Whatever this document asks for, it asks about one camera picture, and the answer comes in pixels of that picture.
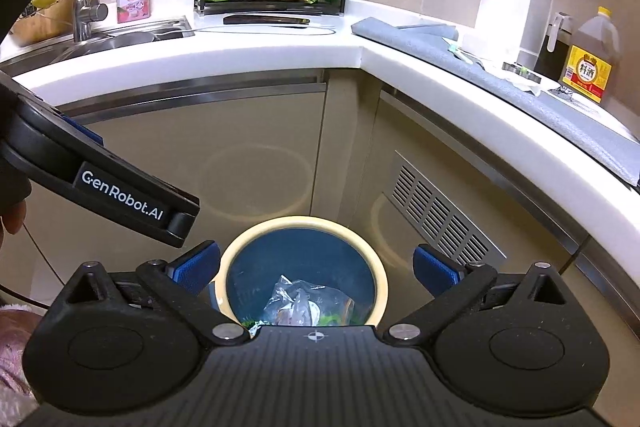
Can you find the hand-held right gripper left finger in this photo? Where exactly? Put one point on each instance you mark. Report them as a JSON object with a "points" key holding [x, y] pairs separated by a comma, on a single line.
{"points": [[200, 262]]}

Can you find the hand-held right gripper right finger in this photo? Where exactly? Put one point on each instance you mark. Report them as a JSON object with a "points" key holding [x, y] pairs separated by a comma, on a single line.
{"points": [[435, 269]]}

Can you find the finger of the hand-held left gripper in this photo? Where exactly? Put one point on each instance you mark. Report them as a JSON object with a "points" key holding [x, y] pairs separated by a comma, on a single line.
{"points": [[87, 136]]}

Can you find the cream bin with blue liner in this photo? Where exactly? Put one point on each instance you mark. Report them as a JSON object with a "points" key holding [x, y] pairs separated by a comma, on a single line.
{"points": [[300, 252]]}

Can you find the clear plastic bag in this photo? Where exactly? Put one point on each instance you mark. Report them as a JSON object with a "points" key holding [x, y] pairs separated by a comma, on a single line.
{"points": [[295, 299]]}

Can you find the white tissue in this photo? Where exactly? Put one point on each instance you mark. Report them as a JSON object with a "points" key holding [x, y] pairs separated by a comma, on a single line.
{"points": [[525, 87]]}

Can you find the person's left hand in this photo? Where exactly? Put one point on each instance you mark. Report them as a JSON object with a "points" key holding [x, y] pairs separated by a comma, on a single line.
{"points": [[12, 219]]}

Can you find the metal vent grille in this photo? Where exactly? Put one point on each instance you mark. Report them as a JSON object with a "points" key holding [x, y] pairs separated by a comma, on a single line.
{"points": [[440, 217]]}

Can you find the steel sink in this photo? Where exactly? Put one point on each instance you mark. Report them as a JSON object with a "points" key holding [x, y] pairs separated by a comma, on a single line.
{"points": [[130, 38]]}

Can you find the beige cabinet door with vent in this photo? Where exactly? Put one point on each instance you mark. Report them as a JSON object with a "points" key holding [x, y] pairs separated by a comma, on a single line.
{"points": [[415, 132]]}

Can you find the beige corner cabinet panel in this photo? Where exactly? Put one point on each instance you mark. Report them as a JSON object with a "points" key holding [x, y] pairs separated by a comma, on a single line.
{"points": [[345, 147]]}

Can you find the pink fuzzy clothing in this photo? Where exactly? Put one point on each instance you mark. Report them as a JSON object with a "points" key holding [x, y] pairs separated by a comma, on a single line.
{"points": [[15, 357]]}

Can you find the grey counter mat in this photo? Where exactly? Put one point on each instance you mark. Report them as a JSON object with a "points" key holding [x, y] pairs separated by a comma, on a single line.
{"points": [[575, 122]]}

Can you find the black knife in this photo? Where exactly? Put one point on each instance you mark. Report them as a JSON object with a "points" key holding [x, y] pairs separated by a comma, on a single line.
{"points": [[265, 20]]}

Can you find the green white wrapper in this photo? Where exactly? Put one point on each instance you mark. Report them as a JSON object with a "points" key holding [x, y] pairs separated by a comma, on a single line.
{"points": [[462, 54]]}

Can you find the small dark metal tray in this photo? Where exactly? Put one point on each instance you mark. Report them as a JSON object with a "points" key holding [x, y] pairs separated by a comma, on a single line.
{"points": [[522, 69]]}

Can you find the small striped packet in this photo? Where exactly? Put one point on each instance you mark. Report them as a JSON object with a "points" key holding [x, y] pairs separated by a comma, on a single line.
{"points": [[562, 92]]}

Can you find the dark glass oil dispenser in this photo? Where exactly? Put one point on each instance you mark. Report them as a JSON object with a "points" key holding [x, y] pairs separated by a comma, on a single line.
{"points": [[550, 57]]}

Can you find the cooking wine bottle yellow label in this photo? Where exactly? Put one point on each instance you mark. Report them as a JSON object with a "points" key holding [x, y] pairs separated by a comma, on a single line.
{"points": [[587, 74]]}

